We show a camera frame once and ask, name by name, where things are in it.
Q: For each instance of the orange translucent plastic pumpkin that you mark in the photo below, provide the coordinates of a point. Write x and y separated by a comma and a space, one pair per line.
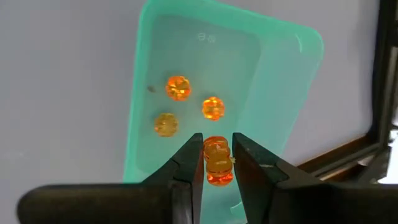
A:
178, 88
217, 161
166, 124
213, 108

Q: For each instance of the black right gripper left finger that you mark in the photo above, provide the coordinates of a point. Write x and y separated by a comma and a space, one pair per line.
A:
174, 189

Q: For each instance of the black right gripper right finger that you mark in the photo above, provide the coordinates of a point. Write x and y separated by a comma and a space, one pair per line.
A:
264, 193

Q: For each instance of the black table frame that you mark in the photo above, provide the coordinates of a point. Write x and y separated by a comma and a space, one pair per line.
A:
381, 77

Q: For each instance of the teal translucent plastic bin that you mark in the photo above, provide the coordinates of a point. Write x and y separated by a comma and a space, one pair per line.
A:
264, 77

